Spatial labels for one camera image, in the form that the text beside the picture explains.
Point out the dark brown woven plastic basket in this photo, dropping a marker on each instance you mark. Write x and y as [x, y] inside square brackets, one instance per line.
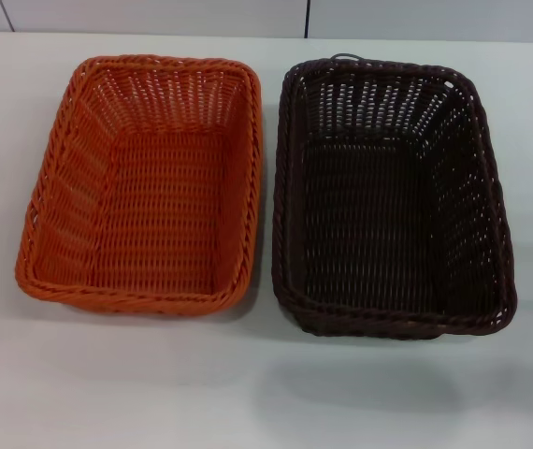
[378, 224]

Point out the orange woven plastic basket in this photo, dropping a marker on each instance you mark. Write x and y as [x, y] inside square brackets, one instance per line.
[154, 210]

